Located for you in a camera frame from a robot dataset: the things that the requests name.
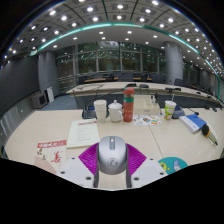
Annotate white leaning board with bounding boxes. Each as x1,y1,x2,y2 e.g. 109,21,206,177
44,86,55,104

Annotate red and white printed brochure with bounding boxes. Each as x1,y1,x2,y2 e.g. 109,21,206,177
33,139,68,175

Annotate green and white paper cup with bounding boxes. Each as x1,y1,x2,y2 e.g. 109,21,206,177
164,99,177,121

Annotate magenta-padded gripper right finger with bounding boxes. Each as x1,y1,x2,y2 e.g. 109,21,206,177
125,143,168,189

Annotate ceiling lights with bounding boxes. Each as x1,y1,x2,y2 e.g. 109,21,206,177
3,0,224,73

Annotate silver computer mouse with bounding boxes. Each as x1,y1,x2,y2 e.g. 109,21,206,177
96,135,129,176

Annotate white lidded ceramic mug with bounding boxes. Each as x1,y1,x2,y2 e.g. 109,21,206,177
107,99,124,123

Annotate grey boxy monitor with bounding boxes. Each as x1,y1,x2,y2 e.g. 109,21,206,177
31,91,49,109

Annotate red thermos bottle green band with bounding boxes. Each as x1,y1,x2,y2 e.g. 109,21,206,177
122,87,135,123

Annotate white booklet with red title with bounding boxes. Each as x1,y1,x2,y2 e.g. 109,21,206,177
66,119,101,149

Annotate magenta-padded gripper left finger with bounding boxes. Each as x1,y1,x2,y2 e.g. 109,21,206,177
59,142,100,188

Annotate colourful printed leaflet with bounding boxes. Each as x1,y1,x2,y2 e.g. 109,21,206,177
133,114,163,127

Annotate white paper cup stack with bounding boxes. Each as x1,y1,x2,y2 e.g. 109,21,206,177
93,99,108,123

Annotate dark office chairs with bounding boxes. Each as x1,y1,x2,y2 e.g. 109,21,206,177
78,71,204,88

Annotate black desk microphone unit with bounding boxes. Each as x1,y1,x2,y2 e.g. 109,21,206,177
81,99,98,120

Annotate grey desk microphone unit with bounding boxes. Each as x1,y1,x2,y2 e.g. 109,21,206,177
171,106,186,120

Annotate round teal cartoon mouse pad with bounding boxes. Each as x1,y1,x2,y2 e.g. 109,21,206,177
157,156,189,176

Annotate long curved conference table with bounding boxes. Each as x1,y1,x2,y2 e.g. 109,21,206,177
65,81,222,102

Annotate blue and white folder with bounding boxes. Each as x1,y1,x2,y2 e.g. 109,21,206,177
179,113,208,134

